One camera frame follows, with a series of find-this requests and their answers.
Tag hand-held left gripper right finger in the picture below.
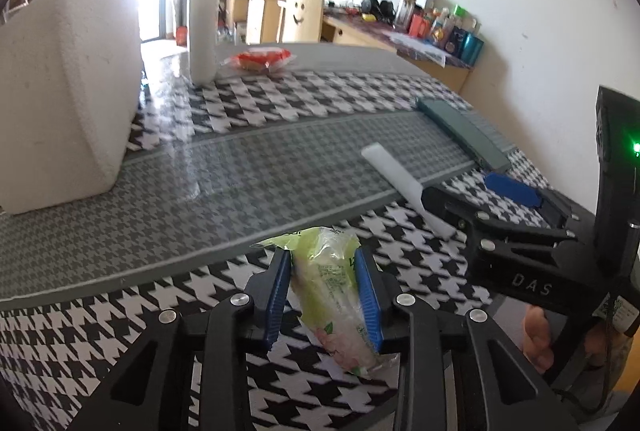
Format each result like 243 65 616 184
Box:
352 247 578 431

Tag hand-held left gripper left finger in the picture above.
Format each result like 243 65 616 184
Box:
70 248 293 431

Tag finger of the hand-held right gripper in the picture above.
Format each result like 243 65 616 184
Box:
421 185 579 262
482 171 596 235

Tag green tissue packet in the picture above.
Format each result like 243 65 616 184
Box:
250 226 401 379

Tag white foam strip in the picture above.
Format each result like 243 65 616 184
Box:
361 144 453 239

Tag white foam box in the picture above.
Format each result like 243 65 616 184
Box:
0 0 143 216

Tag person's right hand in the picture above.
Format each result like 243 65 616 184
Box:
520 305 555 369

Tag dark green long case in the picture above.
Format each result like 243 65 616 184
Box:
416 97 513 173

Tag cluster of toiletry bottles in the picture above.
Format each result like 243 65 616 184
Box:
410 4 486 66

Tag printed papers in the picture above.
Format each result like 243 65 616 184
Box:
390 31 448 62

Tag wooden desk patterned cover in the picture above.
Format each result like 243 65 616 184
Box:
320 8 476 94

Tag black headphones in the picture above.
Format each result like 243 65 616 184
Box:
361 0 398 19

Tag red snack packet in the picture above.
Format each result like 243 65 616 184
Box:
220 46 296 74

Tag wooden chair smiley face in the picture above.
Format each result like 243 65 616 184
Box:
277 0 325 44

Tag pack of water bottles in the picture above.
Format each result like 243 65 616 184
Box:
216 18 248 46

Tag plain wooden desk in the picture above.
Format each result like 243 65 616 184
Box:
222 0 286 44

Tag white pump bottle red cap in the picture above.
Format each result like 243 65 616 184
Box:
187 0 222 87

